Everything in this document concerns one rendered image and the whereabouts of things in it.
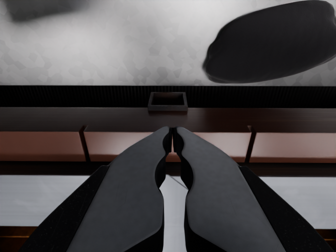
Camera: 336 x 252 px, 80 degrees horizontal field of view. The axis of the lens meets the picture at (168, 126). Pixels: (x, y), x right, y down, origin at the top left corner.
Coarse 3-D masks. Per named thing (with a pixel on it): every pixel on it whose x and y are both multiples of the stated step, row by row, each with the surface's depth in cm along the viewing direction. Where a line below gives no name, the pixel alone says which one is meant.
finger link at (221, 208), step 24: (192, 144) 10; (192, 168) 9; (216, 168) 9; (192, 192) 8; (216, 192) 8; (240, 192) 8; (192, 216) 7; (216, 216) 7; (240, 216) 7; (264, 216) 7; (192, 240) 6; (216, 240) 6; (240, 240) 6; (264, 240) 6
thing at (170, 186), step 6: (168, 174) 22; (168, 180) 22; (174, 180) 22; (162, 186) 22; (168, 186) 22; (174, 186) 22; (180, 186) 22; (162, 192) 23; (168, 192) 23; (174, 192) 23; (180, 192) 23; (186, 192) 23
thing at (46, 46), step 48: (0, 0) 28; (48, 0) 28; (96, 0) 28; (144, 0) 28; (192, 0) 28; (240, 0) 27; (288, 0) 27; (0, 48) 31; (48, 48) 31; (96, 48) 31; (144, 48) 31; (192, 48) 31
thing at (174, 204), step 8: (168, 200) 24; (176, 200) 24; (184, 200) 24; (168, 208) 24; (176, 208) 24; (184, 208) 24; (168, 216) 25; (176, 216) 25; (168, 224) 26; (176, 224) 26
